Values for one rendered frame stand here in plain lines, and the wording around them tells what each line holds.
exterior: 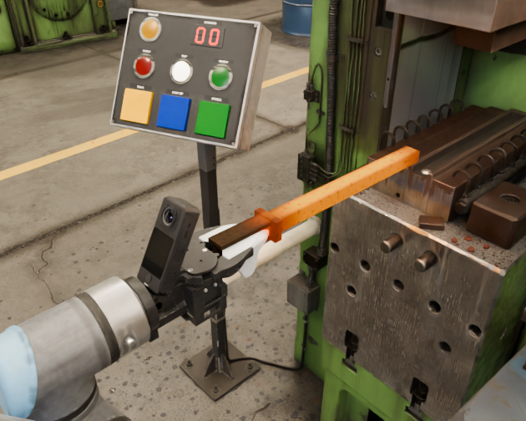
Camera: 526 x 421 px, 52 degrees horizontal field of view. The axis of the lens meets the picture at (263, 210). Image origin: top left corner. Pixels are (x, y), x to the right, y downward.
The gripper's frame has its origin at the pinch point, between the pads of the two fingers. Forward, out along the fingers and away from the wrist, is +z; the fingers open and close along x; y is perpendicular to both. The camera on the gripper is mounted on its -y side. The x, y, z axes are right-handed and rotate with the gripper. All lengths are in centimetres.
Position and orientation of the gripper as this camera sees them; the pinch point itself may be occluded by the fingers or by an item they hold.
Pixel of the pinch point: (256, 227)
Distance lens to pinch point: 75.3
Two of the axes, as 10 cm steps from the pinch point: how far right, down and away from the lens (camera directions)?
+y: 0.2, 8.3, 5.6
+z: 7.4, -3.8, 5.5
